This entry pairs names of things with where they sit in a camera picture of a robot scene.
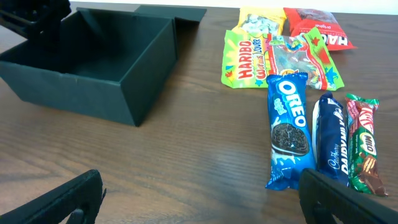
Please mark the yellow candy bag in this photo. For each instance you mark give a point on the yellow candy bag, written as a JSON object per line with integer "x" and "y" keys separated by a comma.
{"x": 261, "y": 20}

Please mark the green red Milo bar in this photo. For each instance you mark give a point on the green red Milo bar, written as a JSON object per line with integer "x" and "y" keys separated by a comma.
{"x": 363, "y": 175}

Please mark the red Hacks candy bag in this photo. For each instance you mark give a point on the red Hacks candy bag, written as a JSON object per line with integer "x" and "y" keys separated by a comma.
{"x": 303, "y": 20}

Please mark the dark blue Dairy Milk bar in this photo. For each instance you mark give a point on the dark blue Dairy Milk bar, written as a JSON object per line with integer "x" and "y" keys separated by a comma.
{"x": 329, "y": 139}

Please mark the green Haribo gummy bag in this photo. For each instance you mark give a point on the green Haribo gummy bag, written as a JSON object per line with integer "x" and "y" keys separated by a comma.
{"x": 249, "y": 58}

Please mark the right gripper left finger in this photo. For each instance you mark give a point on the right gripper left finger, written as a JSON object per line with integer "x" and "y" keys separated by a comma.
{"x": 78, "y": 199}

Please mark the black gift box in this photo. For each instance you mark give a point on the black gift box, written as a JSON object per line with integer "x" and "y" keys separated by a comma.
{"x": 108, "y": 64}

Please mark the blue Oreo cookie pack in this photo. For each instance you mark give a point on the blue Oreo cookie pack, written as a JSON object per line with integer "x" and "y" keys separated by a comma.
{"x": 291, "y": 143}

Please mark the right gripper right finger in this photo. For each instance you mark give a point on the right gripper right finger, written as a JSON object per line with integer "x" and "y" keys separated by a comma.
{"x": 323, "y": 199}

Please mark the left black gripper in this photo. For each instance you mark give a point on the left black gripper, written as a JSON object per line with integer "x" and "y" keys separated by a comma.
{"x": 36, "y": 20}

